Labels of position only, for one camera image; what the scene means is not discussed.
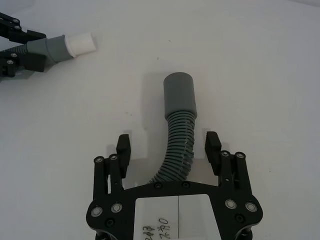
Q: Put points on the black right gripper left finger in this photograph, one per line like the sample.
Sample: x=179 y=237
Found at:
x=123 y=155

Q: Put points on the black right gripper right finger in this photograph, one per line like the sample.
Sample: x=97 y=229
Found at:
x=213 y=152

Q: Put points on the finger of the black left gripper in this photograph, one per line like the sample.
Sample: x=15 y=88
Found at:
x=15 y=31
x=31 y=62

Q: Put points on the white plastic tube connector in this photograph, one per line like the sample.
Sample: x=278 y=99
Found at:
x=81 y=45

